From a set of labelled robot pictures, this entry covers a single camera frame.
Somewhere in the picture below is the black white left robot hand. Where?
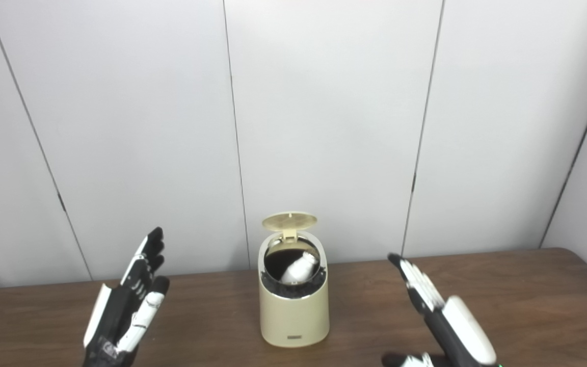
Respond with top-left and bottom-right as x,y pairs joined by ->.
82,226 -> 171,367

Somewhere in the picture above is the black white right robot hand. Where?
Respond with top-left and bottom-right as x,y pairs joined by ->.
381,253 -> 503,367

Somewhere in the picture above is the cream-colored bin body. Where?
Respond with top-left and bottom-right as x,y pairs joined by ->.
258,230 -> 330,348

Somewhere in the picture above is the small white plastic bottle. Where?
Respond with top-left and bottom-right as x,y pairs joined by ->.
280,251 -> 319,284

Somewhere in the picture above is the round cream bin lid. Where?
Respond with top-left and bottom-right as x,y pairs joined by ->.
261,212 -> 318,240

